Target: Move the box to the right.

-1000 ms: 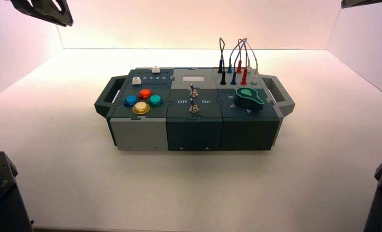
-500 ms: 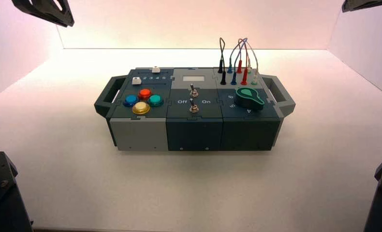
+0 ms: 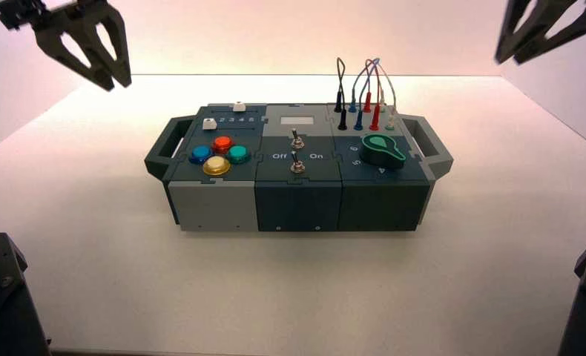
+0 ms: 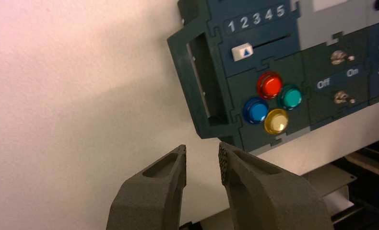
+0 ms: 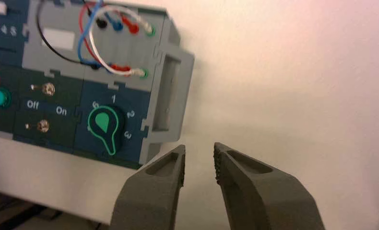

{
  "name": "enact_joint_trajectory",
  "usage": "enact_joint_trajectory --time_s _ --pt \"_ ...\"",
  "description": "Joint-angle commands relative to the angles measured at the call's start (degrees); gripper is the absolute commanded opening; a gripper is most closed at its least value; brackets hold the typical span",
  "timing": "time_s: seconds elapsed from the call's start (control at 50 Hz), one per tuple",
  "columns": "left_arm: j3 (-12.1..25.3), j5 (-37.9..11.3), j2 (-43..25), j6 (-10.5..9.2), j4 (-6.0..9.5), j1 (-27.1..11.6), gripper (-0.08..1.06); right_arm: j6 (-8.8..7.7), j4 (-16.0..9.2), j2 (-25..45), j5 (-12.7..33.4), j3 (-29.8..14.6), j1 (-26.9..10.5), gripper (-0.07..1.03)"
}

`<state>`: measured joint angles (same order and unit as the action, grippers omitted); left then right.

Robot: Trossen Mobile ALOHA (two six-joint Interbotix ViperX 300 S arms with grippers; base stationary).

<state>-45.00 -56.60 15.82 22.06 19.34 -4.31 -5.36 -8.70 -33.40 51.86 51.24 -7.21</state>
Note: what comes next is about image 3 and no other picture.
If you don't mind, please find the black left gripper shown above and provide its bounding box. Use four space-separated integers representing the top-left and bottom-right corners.
0 0 133 93

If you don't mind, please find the grey and teal control box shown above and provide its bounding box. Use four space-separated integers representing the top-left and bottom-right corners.
144 102 455 234

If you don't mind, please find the blue round push button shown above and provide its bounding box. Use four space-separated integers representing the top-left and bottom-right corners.
188 145 214 165

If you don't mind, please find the red round push button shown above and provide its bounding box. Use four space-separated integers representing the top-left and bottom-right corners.
211 135 235 154

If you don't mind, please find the green rotary knob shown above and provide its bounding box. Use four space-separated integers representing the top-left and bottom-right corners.
359 134 407 171

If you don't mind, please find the yellow round push button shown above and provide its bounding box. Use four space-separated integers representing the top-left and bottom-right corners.
202 156 232 178

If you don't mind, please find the green round push button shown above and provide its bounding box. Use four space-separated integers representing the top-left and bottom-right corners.
225 145 251 165

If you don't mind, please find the white jumper cable with plugs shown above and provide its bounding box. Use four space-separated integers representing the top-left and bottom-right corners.
375 59 398 130

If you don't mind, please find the red jumper cable with plugs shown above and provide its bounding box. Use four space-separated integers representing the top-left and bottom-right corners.
361 59 383 132

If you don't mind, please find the blue jumper cable with plugs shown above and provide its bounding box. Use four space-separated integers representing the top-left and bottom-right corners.
348 58 381 132

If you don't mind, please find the black jumper cable with plugs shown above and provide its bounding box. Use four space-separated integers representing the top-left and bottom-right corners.
334 56 349 132

